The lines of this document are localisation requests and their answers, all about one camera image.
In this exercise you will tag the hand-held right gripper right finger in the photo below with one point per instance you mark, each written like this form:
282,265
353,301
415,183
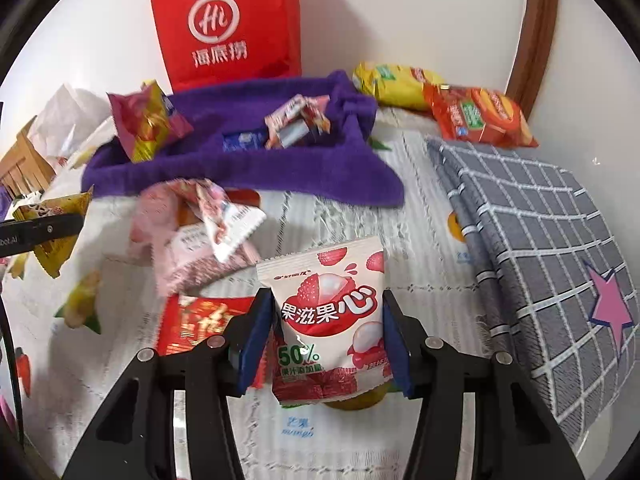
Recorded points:
397,350

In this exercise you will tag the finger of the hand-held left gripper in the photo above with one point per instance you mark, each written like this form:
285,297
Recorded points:
52,229

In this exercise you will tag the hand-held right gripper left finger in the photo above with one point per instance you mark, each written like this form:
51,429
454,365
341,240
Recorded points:
255,340

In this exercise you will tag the yellow triangular snack packet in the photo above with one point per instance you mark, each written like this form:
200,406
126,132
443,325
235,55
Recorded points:
55,255

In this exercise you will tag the red gold print packet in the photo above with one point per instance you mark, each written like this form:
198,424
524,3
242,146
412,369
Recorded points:
200,325

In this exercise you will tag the red white lychee packet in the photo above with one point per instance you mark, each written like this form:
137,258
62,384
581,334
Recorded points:
325,310

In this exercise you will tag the pale pink snack packet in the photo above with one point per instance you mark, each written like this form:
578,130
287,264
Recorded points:
185,255

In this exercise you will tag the purple towel tray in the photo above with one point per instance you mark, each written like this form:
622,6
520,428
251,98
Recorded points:
300,170

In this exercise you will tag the blue snack packet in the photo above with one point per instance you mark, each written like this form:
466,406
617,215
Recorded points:
242,141

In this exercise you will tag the mushroom print snack packet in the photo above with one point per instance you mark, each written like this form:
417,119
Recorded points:
286,122

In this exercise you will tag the brown white snack packet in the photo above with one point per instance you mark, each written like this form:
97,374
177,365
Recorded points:
318,115

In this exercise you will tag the wooden chair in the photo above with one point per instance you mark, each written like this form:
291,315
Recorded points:
22,165

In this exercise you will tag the fruit print tablecloth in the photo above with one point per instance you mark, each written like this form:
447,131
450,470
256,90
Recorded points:
425,240

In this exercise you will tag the white plastic bag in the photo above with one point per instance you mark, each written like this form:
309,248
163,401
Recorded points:
65,110

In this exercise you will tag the grey checked folded blanket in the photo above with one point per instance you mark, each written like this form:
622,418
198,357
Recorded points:
530,240

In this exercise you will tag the red chips bag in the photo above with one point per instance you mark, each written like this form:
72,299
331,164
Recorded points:
475,117

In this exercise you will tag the yellow chips bag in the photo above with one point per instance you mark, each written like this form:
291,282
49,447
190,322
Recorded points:
395,85

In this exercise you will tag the red paper bag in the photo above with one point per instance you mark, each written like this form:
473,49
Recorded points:
225,25

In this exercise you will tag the brown wooden door frame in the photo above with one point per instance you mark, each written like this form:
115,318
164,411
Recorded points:
537,25

